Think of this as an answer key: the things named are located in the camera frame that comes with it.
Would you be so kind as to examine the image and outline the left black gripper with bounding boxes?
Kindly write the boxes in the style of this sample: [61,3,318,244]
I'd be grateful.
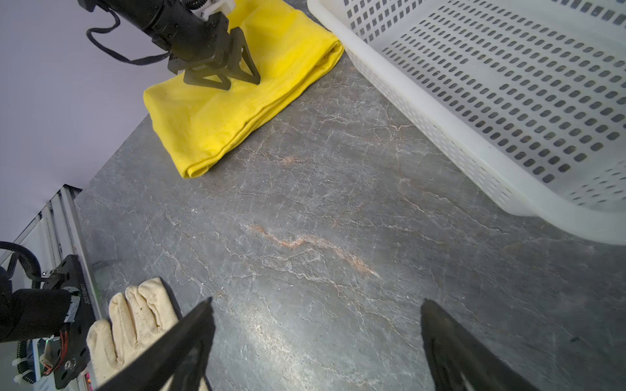
[78,0,261,91]

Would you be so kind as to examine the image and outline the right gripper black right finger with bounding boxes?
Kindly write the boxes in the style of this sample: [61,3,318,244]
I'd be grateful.
[421,299,537,390]

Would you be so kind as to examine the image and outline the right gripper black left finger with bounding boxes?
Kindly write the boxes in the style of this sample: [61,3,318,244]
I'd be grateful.
[99,298,215,390]

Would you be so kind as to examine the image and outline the yellow trousers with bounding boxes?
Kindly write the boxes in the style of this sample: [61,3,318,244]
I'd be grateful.
[143,1,344,179]

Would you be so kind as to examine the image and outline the beige leather work glove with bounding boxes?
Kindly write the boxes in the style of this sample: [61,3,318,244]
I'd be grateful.
[86,277,179,390]

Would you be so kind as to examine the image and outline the white plastic perforated basket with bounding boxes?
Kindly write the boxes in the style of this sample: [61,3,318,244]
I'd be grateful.
[307,1,625,245]

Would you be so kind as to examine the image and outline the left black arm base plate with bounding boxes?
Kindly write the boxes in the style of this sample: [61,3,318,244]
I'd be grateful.
[42,254,96,390]

